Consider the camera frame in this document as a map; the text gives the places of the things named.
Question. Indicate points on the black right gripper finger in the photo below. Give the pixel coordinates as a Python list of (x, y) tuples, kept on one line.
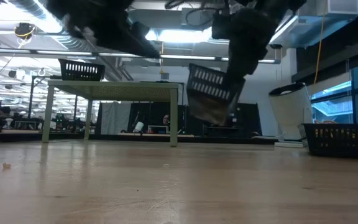
[(241, 71)]

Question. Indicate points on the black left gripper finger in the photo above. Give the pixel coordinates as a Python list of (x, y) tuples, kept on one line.
[(138, 46)]

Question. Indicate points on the black mesh plastic basket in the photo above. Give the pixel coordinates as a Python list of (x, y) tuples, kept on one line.
[(337, 149), (207, 109), (82, 76)]

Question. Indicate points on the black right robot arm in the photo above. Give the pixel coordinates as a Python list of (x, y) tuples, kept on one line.
[(278, 6)]

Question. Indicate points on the green perforated metal shelf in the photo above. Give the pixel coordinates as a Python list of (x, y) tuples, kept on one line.
[(113, 84)]

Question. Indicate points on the black partition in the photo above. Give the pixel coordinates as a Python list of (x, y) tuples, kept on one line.
[(148, 113), (250, 118)]

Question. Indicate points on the long ceiling light bar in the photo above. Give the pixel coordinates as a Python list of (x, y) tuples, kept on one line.
[(191, 57)]

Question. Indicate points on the white cylindrical device black rim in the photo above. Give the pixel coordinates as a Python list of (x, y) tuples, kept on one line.
[(287, 105)]

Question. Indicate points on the grey curtain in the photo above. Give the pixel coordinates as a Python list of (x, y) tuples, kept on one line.
[(113, 118)]

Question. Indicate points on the person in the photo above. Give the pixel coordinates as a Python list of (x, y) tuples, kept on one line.
[(166, 119)]

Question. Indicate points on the white cylindrical background object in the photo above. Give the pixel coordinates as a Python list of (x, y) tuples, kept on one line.
[(138, 127)]

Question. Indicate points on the background robot station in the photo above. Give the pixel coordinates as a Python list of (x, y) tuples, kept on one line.
[(62, 119)]

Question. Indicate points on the small tan crumb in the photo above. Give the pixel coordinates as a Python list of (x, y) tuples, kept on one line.
[(6, 165)]

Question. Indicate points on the black table frame rails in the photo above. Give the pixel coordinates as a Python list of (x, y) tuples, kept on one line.
[(17, 137)]

